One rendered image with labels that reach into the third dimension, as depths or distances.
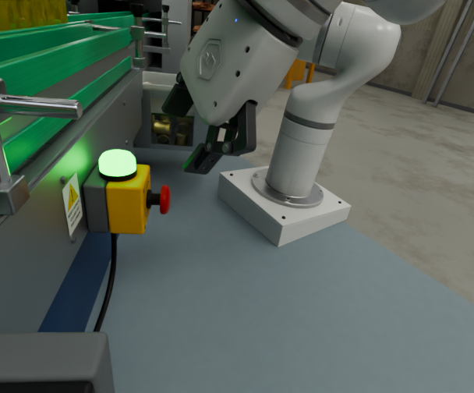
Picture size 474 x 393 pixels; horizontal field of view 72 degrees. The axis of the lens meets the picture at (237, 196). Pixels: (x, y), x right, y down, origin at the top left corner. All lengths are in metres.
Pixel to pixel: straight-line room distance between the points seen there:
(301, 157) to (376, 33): 0.28
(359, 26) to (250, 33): 0.44
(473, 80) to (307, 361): 7.65
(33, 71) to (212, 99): 0.16
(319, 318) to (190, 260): 0.26
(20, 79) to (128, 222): 0.20
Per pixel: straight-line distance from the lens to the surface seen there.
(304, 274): 0.69
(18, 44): 0.52
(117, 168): 0.42
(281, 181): 0.79
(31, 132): 0.35
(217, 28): 0.33
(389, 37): 0.73
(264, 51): 0.29
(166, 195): 0.43
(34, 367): 0.24
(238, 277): 0.64
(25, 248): 0.31
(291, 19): 0.29
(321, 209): 0.82
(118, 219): 0.43
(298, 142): 0.75
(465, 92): 8.04
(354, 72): 0.72
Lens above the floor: 1.19
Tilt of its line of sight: 29 degrees down
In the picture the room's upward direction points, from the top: 8 degrees clockwise
